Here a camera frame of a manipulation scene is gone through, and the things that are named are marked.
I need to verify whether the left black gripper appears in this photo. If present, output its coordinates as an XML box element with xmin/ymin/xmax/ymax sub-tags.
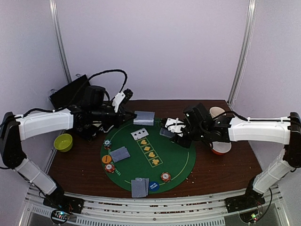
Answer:
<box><xmin>91</xmin><ymin>105</ymin><xmax>137</xmax><ymax>129</ymax></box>

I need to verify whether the three of spades card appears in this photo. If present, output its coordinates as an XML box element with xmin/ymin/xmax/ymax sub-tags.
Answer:
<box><xmin>131</xmin><ymin>128</ymin><xmax>149</xmax><ymax>140</ymax></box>

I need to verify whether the grey card deck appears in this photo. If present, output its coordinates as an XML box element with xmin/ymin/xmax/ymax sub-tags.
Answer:
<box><xmin>159</xmin><ymin>128</ymin><xmax>175</xmax><ymax>138</ymax></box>

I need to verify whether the teal white chip stack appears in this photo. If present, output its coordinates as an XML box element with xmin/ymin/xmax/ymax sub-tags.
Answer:
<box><xmin>103</xmin><ymin>139</ymin><xmax>111</xmax><ymax>150</ymax></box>

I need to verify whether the red poker chip stack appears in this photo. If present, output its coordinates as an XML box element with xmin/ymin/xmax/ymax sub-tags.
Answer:
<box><xmin>160</xmin><ymin>172</ymin><xmax>171</xmax><ymax>182</ymax></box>

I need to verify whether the dealt blue playing cards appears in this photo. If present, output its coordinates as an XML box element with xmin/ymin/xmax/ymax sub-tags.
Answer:
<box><xmin>110</xmin><ymin>146</ymin><xmax>131</xmax><ymax>162</ymax></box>

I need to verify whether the orange big blind button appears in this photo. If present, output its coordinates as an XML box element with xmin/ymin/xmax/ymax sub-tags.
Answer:
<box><xmin>102</xmin><ymin>155</ymin><xmax>112</xmax><ymax>164</ymax></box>

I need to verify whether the blue small blind button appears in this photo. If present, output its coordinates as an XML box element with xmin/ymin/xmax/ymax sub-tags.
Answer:
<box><xmin>149</xmin><ymin>181</ymin><xmax>160</xmax><ymax>192</ymax></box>

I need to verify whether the carried face-down blue card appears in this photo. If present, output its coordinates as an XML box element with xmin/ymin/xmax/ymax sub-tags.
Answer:
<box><xmin>133</xmin><ymin>111</ymin><xmax>155</xmax><ymax>126</ymax></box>

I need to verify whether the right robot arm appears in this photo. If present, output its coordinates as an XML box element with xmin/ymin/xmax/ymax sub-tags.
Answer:
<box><xmin>164</xmin><ymin>103</ymin><xmax>301</xmax><ymax>208</ymax></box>

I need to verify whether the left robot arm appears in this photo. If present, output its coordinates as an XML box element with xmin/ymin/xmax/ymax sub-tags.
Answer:
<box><xmin>0</xmin><ymin>86</ymin><xmax>136</xmax><ymax>209</ymax></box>

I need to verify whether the white orange bowl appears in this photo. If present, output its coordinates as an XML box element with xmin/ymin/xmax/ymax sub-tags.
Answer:
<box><xmin>211</xmin><ymin>142</ymin><xmax>232</xmax><ymax>155</ymax></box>

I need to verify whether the round green poker mat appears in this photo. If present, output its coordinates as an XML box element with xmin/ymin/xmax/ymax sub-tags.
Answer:
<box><xmin>100</xmin><ymin>118</ymin><xmax>196</xmax><ymax>194</ymax></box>

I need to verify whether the cream mug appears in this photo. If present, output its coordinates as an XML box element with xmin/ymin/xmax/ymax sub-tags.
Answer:
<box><xmin>209</xmin><ymin>106</ymin><xmax>225</xmax><ymax>118</ymax></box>

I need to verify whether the black poker chip case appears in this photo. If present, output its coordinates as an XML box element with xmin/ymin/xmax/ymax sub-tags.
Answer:
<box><xmin>49</xmin><ymin>75</ymin><xmax>106</xmax><ymax>141</ymax></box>

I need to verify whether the lime green bowl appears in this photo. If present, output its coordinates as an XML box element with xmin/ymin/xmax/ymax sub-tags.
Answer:
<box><xmin>54</xmin><ymin>133</ymin><xmax>73</xmax><ymax>153</ymax></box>

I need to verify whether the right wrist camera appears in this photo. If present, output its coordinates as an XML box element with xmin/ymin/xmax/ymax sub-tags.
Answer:
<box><xmin>160</xmin><ymin>118</ymin><xmax>186</xmax><ymax>137</ymax></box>

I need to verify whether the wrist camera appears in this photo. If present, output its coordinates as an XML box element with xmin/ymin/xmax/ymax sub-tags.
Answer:
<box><xmin>112</xmin><ymin>89</ymin><xmax>133</xmax><ymax>113</ymax></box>
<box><xmin>160</xmin><ymin>118</ymin><xmax>186</xmax><ymax>137</ymax></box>

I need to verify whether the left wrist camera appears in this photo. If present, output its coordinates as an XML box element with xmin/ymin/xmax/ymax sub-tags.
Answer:
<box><xmin>112</xmin><ymin>89</ymin><xmax>133</xmax><ymax>113</ymax></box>

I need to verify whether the front aluminium rail frame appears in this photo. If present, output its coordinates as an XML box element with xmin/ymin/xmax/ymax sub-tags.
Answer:
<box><xmin>19</xmin><ymin>186</ymin><xmax>290</xmax><ymax>226</ymax></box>

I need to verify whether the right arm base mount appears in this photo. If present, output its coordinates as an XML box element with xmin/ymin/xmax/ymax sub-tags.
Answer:
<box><xmin>224</xmin><ymin>192</ymin><xmax>265</xmax><ymax>213</ymax></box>

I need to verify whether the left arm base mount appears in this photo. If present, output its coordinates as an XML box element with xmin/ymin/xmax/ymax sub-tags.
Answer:
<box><xmin>43</xmin><ymin>194</ymin><xmax>84</xmax><ymax>214</ymax></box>

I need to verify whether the right aluminium frame post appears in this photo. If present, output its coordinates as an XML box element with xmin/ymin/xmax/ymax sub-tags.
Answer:
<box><xmin>228</xmin><ymin>0</ymin><xmax>257</xmax><ymax>108</ymax></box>

